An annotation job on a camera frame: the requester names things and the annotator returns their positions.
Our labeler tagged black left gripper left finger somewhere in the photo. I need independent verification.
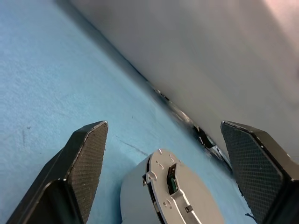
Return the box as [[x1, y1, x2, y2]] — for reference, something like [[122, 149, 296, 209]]
[[6, 120, 109, 224]]

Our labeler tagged white board panel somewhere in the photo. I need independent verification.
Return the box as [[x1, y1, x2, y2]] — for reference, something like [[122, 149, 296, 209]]
[[67, 0, 299, 168]]

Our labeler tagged black ragged tape strip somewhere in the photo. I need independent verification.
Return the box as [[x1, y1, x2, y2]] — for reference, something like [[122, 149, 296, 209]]
[[146, 80, 233, 170]]

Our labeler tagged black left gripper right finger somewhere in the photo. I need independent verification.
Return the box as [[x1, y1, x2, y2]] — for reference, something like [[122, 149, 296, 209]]
[[220, 120, 299, 224]]

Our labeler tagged grey motor cover circuit board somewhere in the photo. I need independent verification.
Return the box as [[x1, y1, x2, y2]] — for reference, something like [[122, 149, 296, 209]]
[[142, 148, 225, 224]]

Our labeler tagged blue table mat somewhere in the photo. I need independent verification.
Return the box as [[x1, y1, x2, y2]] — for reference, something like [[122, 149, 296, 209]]
[[0, 0, 260, 224]]

